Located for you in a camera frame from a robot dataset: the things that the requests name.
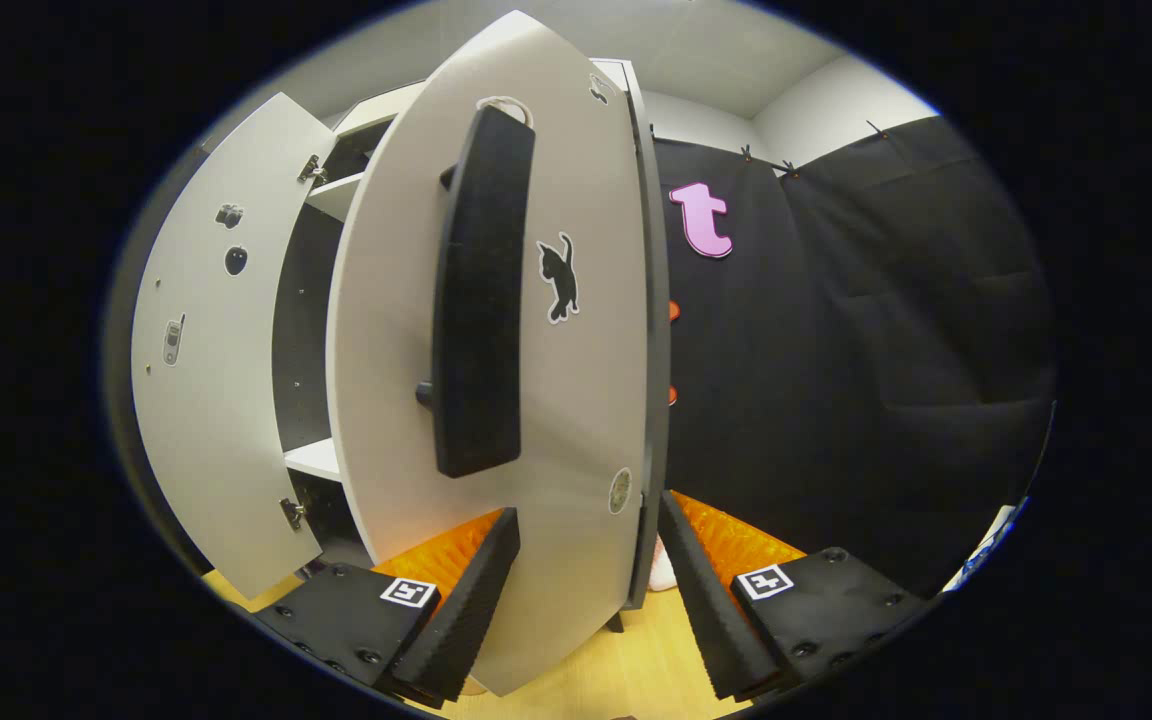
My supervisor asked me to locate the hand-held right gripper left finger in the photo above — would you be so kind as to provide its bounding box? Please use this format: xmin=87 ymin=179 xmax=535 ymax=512
xmin=254 ymin=507 xmax=522 ymax=709

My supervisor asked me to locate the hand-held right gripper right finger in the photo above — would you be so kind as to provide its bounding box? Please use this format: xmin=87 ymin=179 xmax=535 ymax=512
xmin=658 ymin=490 xmax=937 ymax=701

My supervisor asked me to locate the grey door black cat sticker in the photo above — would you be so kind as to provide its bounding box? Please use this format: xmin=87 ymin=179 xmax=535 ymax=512
xmin=326 ymin=10 xmax=672 ymax=698

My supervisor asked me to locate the grey door newspaper sticker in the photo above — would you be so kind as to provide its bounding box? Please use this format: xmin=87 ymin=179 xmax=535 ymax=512
xmin=131 ymin=92 xmax=337 ymax=601

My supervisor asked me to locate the grey open-shelf cabinet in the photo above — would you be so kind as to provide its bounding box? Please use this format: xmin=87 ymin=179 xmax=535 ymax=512
xmin=271 ymin=58 xmax=657 ymax=571

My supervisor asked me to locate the black backdrop cloth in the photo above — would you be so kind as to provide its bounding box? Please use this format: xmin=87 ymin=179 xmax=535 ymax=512
xmin=101 ymin=115 xmax=1057 ymax=601

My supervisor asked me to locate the black foam door handle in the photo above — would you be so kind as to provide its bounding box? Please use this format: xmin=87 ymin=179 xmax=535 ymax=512
xmin=416 ymin=105 xmax=537 ymax=479

